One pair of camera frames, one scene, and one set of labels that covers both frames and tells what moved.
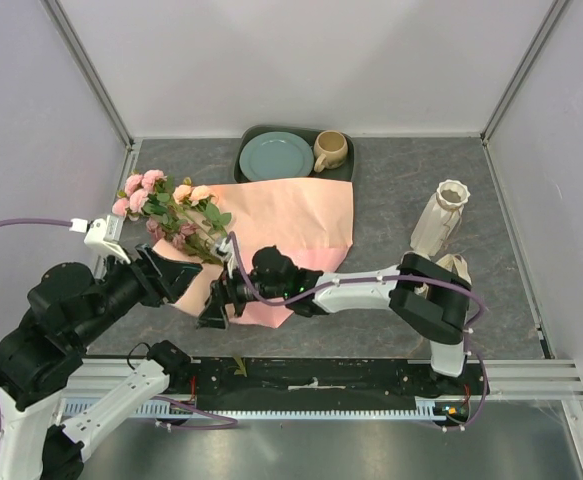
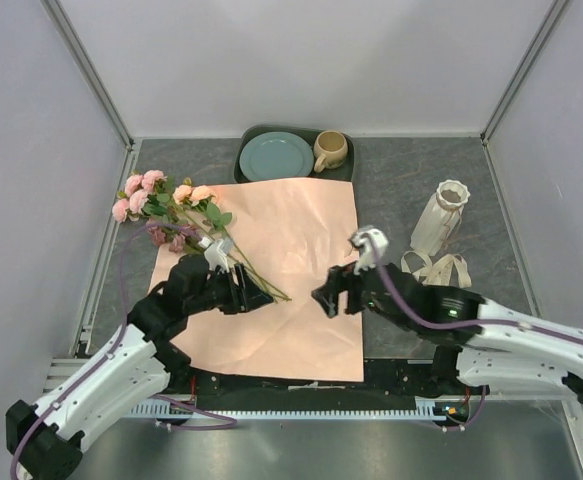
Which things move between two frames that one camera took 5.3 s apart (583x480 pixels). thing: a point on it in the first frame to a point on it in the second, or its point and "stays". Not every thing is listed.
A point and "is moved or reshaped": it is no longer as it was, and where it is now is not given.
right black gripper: [224, 293] to [339, 278]
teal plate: [276, 155] stays
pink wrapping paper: [312, 219] is moved or reshaped
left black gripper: [164, 277] to [241, 296]
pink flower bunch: [172, 211] stays
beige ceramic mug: [332, 145] stays
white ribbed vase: [440, 216] stays
